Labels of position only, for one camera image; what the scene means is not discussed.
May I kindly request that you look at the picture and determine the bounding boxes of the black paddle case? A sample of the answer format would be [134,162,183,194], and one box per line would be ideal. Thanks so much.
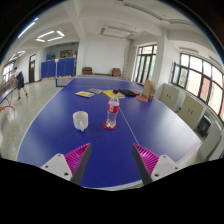
[118,88,137,98]

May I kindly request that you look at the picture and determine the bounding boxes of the black-framed glass door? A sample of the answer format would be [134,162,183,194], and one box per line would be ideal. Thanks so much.
[133,44,158,84]

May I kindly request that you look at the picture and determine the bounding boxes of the person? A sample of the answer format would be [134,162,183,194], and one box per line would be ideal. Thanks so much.
[12,66,29,101]

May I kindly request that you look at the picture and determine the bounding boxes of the red-legged table tennis table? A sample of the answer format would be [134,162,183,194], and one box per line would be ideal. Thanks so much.
[0,86,18,113]

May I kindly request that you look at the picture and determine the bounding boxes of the white mug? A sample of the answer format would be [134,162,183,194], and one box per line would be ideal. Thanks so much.
[72,110,89,132]

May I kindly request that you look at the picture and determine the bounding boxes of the white cabinet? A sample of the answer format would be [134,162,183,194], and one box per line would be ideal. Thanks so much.
[198,116,224,161]
[178,94,207,130]
[159,83,183,111]

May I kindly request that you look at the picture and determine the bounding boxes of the ceiling air conditioner unit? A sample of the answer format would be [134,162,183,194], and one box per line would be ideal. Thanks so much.
[99,23,138,40]

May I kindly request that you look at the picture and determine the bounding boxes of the grey booklet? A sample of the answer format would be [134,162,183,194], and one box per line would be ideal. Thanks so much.
[85,87,104,95]

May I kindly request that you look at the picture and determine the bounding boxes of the brown cardboard box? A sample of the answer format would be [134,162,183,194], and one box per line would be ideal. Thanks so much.
[142,79,156,101]

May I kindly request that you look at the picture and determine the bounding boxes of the yellow and blue booklet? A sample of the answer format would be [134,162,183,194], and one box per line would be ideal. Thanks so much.
[74,90,96,99]

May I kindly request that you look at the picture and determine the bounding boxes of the black-framed window row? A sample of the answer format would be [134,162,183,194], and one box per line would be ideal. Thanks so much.
[170,52,224,121]

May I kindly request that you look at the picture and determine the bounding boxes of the dark brown door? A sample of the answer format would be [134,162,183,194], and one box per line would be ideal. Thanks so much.
[28,54,37,83]

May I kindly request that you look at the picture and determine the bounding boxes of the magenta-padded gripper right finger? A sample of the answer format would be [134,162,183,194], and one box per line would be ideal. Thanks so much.
[131,143,183,186]

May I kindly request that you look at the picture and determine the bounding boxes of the ceiling lights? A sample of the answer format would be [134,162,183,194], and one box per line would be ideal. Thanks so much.
[8,16,66,63]

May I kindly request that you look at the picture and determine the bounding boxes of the black bin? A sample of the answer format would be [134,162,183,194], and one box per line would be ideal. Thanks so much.
[196,114,212,138]

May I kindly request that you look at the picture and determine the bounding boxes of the clear red-label water bottle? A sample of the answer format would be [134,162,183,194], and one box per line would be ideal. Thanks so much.
[105,89,120,129]

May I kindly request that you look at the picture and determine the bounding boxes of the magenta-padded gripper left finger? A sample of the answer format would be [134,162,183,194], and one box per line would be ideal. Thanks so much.
[40,143,93,186]

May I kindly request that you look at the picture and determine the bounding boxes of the brown armchair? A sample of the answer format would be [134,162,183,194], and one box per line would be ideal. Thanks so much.
[111,67,122,78]
[81,66,93,76]

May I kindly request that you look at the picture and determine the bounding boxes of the yellow book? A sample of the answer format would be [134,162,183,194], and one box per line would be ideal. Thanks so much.
[102,89,126,100]

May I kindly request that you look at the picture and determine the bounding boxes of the blue partition screens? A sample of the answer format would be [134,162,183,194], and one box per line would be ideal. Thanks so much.
[40,57,76,80]

